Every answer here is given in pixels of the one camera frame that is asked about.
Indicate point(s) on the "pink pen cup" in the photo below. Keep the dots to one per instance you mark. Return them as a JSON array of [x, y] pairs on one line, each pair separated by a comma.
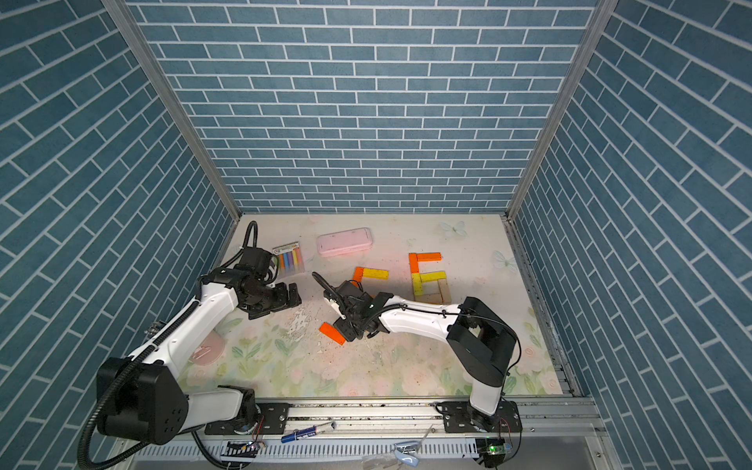
[[210, 350]]

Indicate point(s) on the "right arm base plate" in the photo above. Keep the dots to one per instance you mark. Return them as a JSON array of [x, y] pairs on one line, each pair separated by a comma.
[[460, 417]]

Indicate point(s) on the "yellow block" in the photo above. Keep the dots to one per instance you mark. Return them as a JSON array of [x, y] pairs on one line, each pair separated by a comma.
[[375, 274], [417, 285], [432, 276]]

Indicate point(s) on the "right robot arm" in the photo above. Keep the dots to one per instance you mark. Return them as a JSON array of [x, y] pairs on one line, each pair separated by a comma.
[[485, 345]]

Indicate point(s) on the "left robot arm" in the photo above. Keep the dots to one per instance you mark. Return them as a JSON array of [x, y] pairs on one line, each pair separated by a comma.
[[139, 397]]

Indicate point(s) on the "blue screwdriver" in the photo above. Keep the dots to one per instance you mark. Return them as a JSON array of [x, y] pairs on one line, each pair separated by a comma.
[[309, 432]]

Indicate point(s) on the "orange block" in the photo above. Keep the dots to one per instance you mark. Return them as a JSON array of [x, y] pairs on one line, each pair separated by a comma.
[[332, 333], [358, 274], [429, 257], [413, 263]]

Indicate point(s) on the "pink pencil case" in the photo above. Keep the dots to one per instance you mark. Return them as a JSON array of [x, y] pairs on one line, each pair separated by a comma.
[[345, 242]]

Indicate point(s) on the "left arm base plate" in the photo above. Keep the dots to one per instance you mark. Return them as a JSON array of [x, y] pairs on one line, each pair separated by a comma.
[[268, 419]]

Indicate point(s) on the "aluminium rail frame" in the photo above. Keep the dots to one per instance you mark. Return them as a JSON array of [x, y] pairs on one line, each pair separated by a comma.
[[557, 433]]

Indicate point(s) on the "natural wood block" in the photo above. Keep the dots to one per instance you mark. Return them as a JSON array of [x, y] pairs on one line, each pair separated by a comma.
[[444, 291], [435, 299]]

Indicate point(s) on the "coloured marker box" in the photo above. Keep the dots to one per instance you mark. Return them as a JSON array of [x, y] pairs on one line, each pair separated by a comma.
[[290, 260]]

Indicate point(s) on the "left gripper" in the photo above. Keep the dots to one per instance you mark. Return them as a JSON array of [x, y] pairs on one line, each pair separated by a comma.
[[283, 300]]

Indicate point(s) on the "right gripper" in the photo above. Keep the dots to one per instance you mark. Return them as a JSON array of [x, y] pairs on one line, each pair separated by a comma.
[[342, 326]]

